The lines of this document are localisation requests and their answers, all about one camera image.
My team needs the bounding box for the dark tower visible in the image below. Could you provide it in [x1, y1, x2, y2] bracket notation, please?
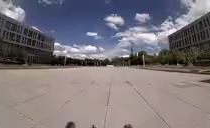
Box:
[129, 46, 135, 66]

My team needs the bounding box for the pale concrete slab plaza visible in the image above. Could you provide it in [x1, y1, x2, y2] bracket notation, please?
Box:
[0, 66, 210, 128]

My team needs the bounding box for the robot's own part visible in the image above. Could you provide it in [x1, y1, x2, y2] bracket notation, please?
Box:
[123, 123, 134, 128]
[64, 121, 77, 128]

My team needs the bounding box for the row of dark trees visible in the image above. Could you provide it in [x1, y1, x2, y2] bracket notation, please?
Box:
[52, 55, 131, 67]

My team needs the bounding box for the dark low kerb strip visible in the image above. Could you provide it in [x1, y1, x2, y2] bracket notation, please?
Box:
[0, 64, 66, 70]

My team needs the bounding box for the grey building with window rows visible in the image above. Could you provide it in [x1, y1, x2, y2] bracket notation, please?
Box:
[167, 7, 210, 53]

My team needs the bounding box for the dark raised kerb strip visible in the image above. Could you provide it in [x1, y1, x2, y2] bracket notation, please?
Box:
[132, 65, 210, 76]

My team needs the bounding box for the dark ground grate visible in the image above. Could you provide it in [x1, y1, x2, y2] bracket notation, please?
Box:
[199, 78, 210, 85]

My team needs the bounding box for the long grey glass-fronted building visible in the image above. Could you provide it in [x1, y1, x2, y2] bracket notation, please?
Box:
[0, 9, 56, 65]

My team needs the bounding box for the row of green trees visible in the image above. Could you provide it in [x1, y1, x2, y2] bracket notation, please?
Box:
[129, 45, 210, 67]

